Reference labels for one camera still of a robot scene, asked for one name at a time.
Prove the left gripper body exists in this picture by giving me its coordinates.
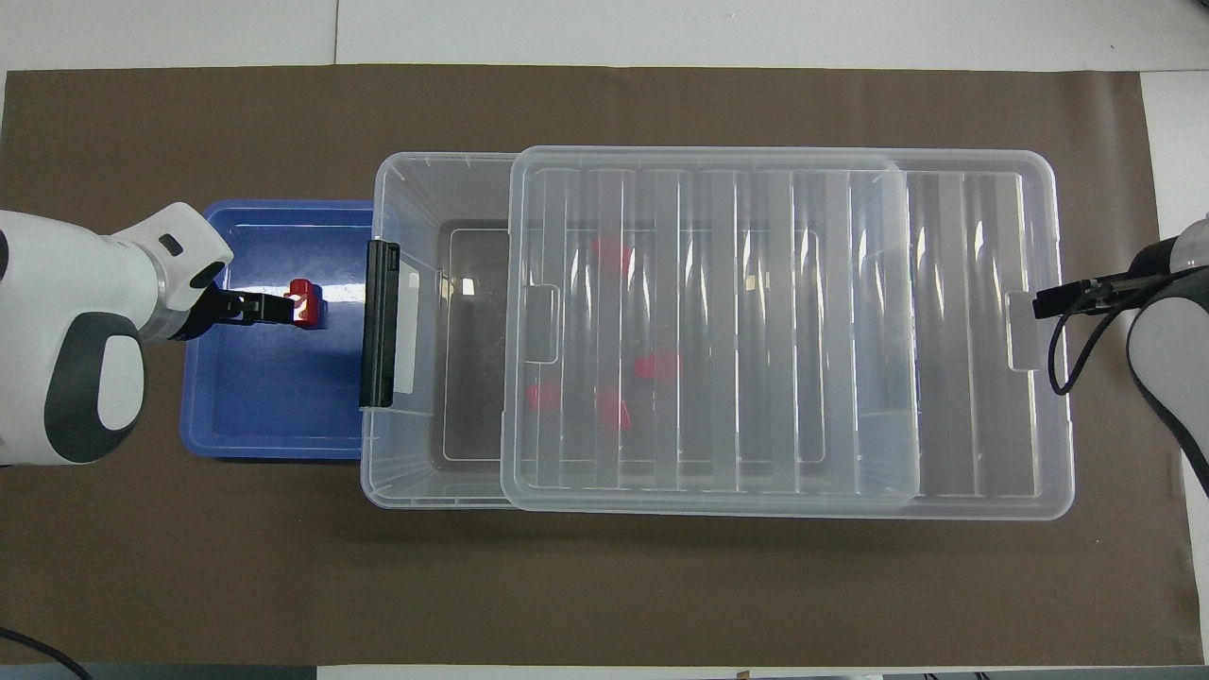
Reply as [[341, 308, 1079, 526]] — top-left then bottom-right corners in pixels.
[[176, 285, 245, 342]]

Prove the black cable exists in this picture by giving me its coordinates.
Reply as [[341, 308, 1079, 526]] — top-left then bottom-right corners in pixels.
[[1047, 295, 1138, 397], [0, 626, 94, 680]]

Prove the clear plastic box lid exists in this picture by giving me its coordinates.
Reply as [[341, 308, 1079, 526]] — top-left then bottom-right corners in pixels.
[[500, 145, 1077, 521]]

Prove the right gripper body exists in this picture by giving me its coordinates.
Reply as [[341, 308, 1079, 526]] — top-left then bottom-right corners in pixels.
[[1096, 268, 1178, 314]]

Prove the black box latch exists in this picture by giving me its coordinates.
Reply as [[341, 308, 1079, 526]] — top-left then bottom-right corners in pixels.
[[359, 240, 402, 411]]

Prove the clear plastic storage box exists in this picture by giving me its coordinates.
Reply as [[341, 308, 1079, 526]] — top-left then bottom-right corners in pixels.
[[360, 150, 923, 512]]

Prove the blue plastic tray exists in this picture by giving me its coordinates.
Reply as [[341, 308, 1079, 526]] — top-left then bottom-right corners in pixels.
[[179, 199, 377, 461]]

